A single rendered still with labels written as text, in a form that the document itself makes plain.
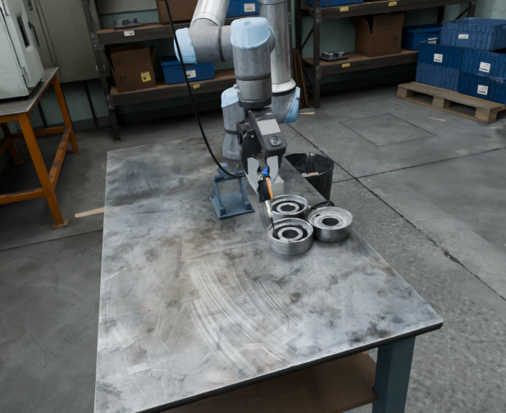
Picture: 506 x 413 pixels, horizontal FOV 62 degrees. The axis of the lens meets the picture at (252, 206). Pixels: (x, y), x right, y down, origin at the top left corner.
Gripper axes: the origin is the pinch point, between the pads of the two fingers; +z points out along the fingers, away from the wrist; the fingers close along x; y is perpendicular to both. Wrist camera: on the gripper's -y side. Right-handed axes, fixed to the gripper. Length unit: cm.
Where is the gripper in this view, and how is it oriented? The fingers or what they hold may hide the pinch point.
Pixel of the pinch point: (263, 186)
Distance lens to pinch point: 97.4
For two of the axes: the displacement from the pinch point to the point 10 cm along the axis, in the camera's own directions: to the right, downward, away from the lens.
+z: 0.8, 8.7, 4.9
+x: -9.6, 2.0, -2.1
